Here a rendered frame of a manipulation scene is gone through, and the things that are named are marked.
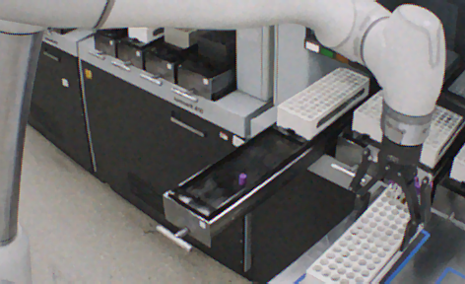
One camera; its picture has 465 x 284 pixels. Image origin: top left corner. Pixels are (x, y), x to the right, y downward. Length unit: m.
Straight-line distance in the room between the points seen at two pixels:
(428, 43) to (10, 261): 0.74
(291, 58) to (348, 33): 0.67
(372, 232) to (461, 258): 0.24
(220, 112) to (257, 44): 0.23
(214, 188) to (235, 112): 0.42
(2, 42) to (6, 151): 0.17
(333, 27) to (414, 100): 0.17
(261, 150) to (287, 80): 0.28
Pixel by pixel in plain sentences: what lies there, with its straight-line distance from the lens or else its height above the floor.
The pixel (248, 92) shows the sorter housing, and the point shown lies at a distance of 1.69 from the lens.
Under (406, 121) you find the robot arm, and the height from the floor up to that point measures 1.15.
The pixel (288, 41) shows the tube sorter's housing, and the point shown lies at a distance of 1.52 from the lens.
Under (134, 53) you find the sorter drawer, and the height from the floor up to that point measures 0.79.
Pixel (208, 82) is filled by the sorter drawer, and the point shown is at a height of 0.79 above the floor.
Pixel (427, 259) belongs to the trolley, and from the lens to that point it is 1.10.
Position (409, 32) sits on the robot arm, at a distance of 0.79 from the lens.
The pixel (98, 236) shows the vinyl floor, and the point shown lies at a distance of 2.35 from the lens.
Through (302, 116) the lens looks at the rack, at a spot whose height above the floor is 0.86.
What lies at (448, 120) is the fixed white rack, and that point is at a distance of 1.46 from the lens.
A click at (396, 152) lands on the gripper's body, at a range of 0.88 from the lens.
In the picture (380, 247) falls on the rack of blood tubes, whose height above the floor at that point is 0.90.
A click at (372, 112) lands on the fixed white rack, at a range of 1.41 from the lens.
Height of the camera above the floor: 1.58
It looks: 34 degrees down
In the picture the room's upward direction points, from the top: 1 degrees counter-clockwise
